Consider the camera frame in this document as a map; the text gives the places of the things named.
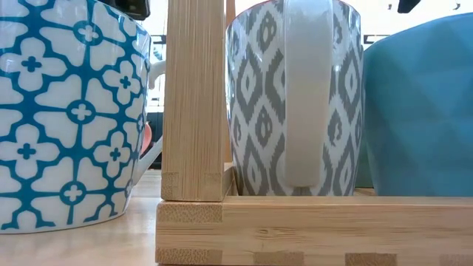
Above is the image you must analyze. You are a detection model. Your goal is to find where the coral red mug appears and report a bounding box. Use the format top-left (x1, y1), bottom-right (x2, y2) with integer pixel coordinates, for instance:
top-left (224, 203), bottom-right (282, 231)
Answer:
top-left (140, 122), bottom-right (153, 147)

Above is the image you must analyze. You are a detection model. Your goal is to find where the white mug blue floral pattern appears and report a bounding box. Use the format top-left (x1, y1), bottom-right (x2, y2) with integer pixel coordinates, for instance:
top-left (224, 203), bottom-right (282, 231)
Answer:
top-left (0, 0), bottom-right (166, 235)

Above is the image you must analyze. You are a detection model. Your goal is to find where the bamboo wooden mug rack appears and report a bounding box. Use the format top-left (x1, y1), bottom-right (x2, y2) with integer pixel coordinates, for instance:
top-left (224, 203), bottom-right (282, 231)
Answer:
top-left (154, 0), bottom-right (473, 266)

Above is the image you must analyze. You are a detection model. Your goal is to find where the white mug grey diamond pattern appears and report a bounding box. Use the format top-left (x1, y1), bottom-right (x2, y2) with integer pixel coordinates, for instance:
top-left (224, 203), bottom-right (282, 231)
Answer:
top-left (225, 0), bottom-right (365, 197)

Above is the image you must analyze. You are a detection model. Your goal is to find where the light blue faceted mug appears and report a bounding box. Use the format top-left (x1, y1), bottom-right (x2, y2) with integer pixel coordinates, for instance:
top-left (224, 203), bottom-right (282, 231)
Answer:
top-left (361, 13), bottom-right (473, 197)

